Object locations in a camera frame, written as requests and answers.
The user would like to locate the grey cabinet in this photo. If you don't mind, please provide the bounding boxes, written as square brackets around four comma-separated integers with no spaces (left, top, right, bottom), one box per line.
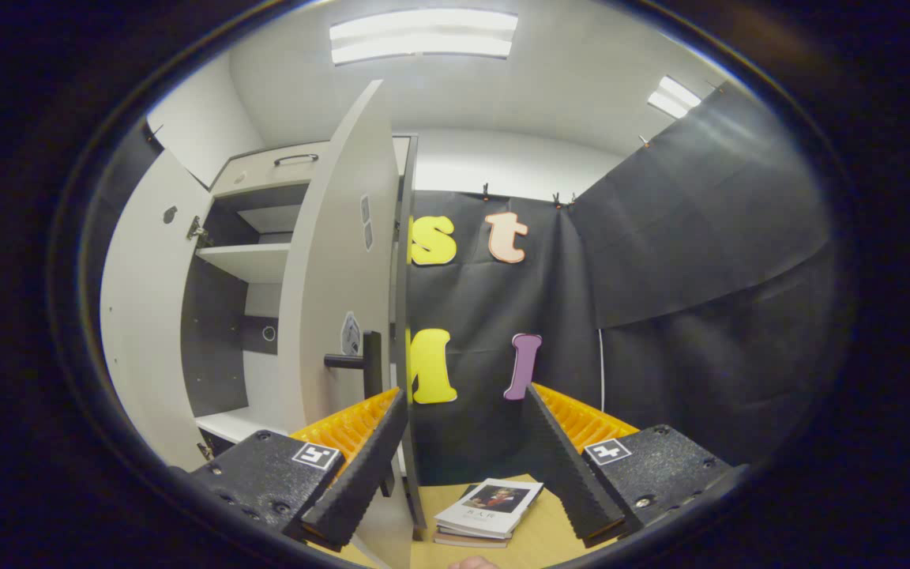
[179,134,429,546]

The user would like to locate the small ceiling light panel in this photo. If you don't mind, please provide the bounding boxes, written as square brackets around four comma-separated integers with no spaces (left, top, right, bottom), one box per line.
[647,75,702,119]

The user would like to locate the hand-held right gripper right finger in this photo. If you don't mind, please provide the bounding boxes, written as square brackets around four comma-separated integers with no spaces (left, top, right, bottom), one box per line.
[522,382,736,548]

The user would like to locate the grey cabinet door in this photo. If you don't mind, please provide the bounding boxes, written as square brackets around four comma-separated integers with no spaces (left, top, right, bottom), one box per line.
[277,79,412,569]
[100,149,215,473]

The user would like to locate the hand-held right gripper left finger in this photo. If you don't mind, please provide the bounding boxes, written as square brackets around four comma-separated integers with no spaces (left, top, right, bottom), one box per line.
[186,386,410,552]

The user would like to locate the large ceiling light panel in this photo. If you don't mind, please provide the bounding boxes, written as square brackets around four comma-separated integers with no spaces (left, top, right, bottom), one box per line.
[329,8,519,66]

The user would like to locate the black backdrop cloth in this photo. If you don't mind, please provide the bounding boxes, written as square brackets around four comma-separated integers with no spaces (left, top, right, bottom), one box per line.
[404,79,839,487]

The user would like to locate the black door handle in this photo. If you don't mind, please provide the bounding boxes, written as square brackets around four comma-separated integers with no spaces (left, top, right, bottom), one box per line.
[324,330,384,400]

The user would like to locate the grey cabinet drawer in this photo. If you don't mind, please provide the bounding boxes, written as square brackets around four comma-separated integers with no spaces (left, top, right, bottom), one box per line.
[210,141,331,198]

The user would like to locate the white portrait cover book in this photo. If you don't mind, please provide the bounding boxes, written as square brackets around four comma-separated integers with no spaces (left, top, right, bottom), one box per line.
[434,477,544,540]

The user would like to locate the brown cover book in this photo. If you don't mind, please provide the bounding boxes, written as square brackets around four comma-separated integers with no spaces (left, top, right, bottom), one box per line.
[432,528,511,549]

